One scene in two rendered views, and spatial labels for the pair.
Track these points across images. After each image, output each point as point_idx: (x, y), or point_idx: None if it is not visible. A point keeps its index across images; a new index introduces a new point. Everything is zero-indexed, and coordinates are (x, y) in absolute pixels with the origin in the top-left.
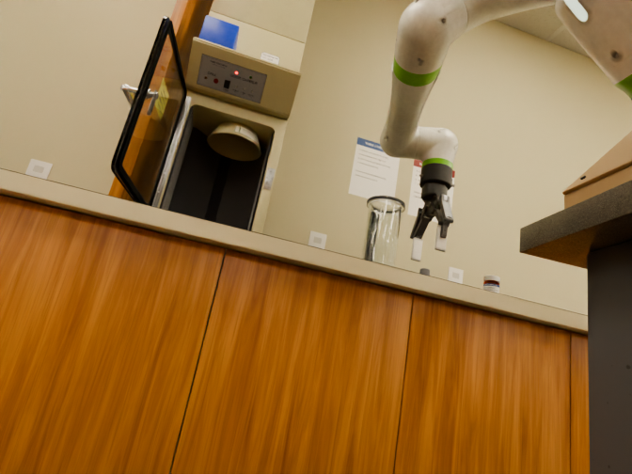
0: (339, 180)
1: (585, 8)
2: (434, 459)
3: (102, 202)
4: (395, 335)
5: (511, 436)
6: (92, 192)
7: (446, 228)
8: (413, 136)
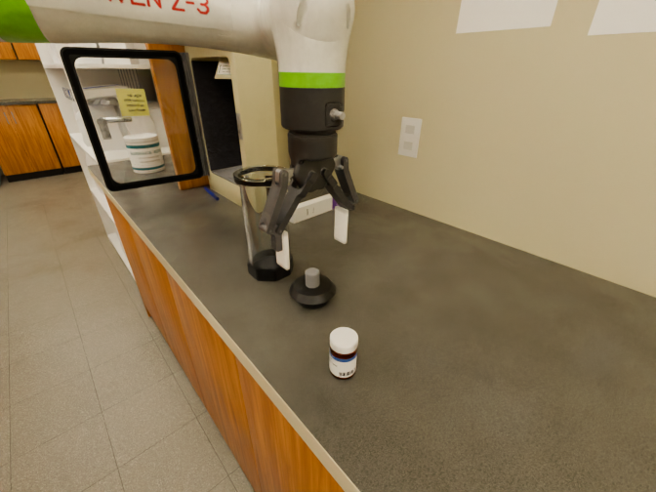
0: (441, 12)
1: None
2: (267, 454)
3: (121, 210)
4: (227, 349)
5: None
6: (118, 204)
7: (273, 237)
8: (247, 34)
